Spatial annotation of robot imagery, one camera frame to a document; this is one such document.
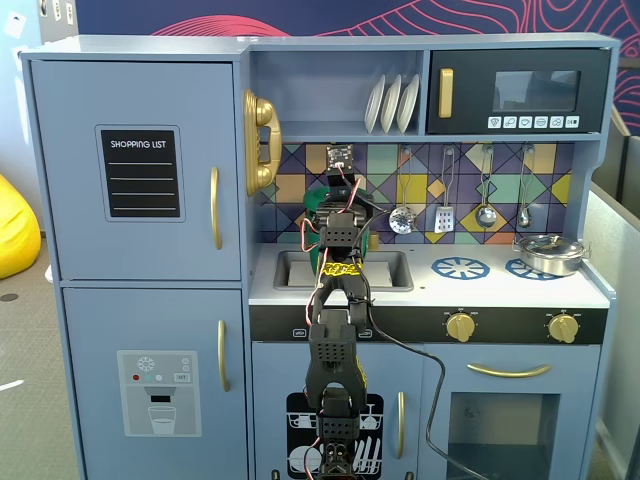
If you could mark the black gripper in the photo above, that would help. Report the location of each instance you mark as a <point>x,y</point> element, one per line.
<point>343,193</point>

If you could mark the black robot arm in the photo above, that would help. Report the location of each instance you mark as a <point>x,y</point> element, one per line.
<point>332,350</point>

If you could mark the steel pot lid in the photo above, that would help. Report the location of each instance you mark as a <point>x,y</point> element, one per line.
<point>547,245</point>

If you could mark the steel skimmer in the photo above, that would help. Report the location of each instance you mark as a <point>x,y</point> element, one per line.
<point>402,219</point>

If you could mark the white toy plate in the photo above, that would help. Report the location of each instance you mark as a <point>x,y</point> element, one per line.
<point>407,102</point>
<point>390,105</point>
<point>373,107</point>

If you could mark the grey toy sink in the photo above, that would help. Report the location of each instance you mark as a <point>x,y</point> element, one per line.
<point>390,272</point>

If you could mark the gold toy telephone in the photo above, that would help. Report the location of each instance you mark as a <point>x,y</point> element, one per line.
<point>260,140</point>

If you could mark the steel slotted spatula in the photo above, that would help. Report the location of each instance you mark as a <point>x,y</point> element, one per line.
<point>444,220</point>

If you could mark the steel ladle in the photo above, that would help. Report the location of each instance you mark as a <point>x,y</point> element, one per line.
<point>485,216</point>

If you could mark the gold stove knob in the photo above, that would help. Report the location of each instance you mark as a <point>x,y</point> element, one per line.
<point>460,327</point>
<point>563,328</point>

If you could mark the black microwave door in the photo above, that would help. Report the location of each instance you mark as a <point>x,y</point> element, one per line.
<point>470,65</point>

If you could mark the steel spoon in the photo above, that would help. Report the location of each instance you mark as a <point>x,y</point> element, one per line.
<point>524,217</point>

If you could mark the dishwasher door with dish print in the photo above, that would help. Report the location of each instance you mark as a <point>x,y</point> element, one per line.
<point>280,370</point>

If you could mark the blue toy kitchen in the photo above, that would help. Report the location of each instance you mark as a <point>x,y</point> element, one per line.
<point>165,90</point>

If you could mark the steel pot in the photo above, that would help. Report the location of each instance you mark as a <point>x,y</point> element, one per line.
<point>550,264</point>

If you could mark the blue fridge door with dispenser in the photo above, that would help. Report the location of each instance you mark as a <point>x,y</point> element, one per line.
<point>150,320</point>

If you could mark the blue fridge door with chalkboard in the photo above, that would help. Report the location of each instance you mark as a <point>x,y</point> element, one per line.
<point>65,200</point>

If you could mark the grey office partition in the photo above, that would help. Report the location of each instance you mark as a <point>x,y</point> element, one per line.
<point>617,280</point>

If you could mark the blue oven door with window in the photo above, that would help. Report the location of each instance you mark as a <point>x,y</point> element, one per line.
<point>575,365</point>

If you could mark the yellow bean bag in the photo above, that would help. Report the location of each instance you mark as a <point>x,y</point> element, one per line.
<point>17,235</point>

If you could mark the white locker cabinet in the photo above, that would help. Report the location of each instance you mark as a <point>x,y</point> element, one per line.
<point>57,15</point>

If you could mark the small wrist camera board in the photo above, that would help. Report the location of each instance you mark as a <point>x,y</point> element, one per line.
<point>339,156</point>

